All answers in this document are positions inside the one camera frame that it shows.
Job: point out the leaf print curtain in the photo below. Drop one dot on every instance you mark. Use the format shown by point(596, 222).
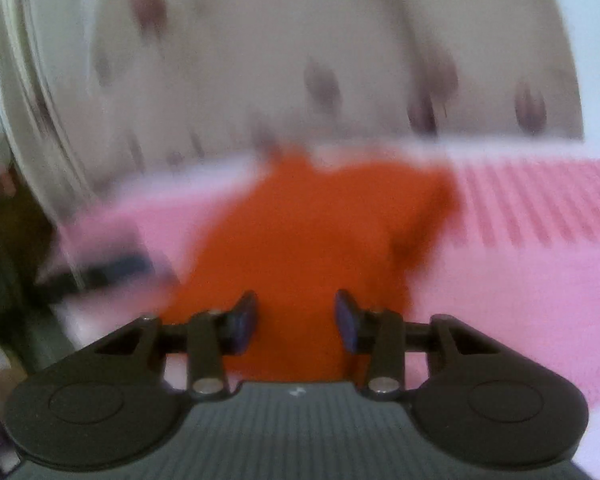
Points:
point(280, 60)

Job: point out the orange garment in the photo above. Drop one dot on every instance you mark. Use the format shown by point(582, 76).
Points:
point(310, 240)

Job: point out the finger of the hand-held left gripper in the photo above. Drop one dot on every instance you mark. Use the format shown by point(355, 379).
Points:
point(100, 272)

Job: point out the pink textured bed mat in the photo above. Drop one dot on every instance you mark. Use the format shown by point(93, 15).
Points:
point(520, 260)

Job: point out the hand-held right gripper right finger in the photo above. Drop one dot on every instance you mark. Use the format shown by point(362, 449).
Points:
point(346, 322)

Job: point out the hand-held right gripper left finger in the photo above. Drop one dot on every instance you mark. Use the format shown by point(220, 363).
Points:
point(244, 322)

